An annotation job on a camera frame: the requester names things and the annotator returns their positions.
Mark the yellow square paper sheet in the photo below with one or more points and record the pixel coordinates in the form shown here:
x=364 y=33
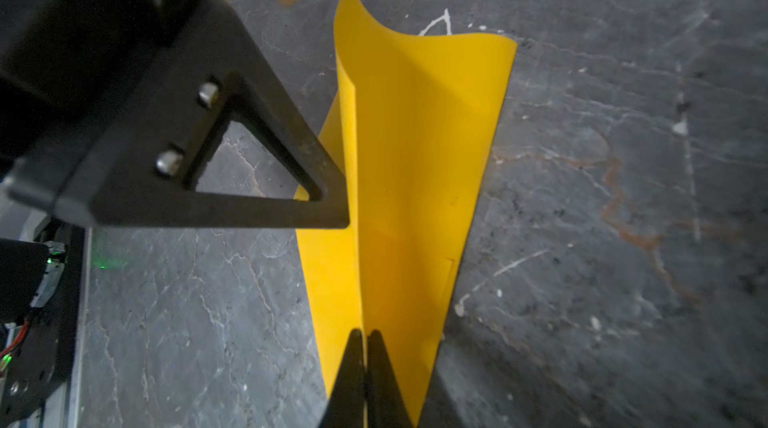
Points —
x=411 y=128

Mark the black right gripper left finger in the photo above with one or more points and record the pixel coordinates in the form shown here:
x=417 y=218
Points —
x=346 y=404

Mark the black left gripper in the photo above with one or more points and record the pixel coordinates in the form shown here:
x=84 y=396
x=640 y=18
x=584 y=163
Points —
x=135 y=157

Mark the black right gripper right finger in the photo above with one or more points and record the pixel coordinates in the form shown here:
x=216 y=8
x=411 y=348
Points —
x=385 y=405

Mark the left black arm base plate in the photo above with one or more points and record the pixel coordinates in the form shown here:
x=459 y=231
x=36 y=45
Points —
x=40 y=297

